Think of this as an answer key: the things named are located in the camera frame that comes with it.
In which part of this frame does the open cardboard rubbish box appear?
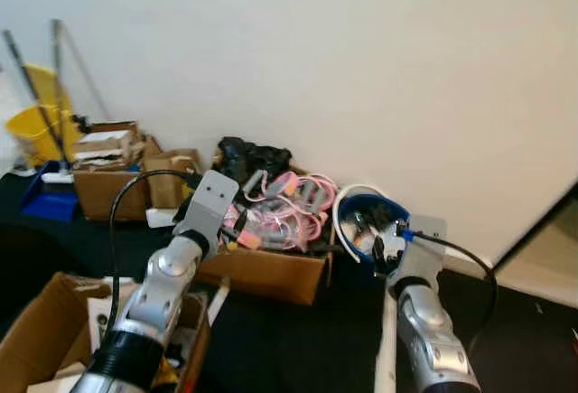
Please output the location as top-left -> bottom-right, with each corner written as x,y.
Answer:
0,270 -> 214,393

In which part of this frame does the small cardboard box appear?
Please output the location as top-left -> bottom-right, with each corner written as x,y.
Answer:
144,148 -> 205,211

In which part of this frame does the black floor mat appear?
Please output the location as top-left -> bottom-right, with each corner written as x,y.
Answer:
0,172 -> 578,393

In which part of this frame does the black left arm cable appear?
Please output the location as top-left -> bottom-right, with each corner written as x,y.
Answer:
107,168 -> 205,332

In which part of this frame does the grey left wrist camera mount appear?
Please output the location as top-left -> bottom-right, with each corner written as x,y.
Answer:
172,169 -> 241,251

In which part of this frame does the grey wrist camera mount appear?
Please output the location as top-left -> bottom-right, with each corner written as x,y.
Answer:
172,169 -> 241,251
388,214 -> 449,291

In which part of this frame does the yellow mop bucket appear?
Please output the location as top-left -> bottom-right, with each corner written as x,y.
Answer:
4,62 -> 79,169

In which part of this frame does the black bag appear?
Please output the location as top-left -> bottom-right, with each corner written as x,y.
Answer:
216,136 -> 293,187

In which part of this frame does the dark mop handle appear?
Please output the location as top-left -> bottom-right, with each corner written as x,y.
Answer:
0,29 -> 70,164

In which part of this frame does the cardboard box with papers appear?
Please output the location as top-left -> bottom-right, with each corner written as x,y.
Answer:
71,121 -> 151,223

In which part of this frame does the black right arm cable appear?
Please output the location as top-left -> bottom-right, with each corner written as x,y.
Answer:
405,229 -> 499,360

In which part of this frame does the cardboard box with pink cables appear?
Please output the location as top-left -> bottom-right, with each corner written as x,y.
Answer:
193,162 -> 336,307

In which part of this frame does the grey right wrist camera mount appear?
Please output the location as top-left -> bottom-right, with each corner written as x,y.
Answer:
388,214 -> 449,291

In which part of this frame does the grey broom handle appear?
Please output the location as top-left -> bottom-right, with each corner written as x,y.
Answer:
49,17 -> 71,141

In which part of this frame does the blue and white helmet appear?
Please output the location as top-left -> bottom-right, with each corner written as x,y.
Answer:
331,182 -> 413,264

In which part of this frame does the pink cable bundle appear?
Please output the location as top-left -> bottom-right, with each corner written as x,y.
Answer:
224,171 -> 338,255

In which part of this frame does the blue dustpan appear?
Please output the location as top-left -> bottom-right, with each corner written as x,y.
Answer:
19,159 -> 79,223

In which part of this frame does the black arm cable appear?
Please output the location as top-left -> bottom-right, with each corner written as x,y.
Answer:
405,229 -> 499,360
107,168 -> 205,332

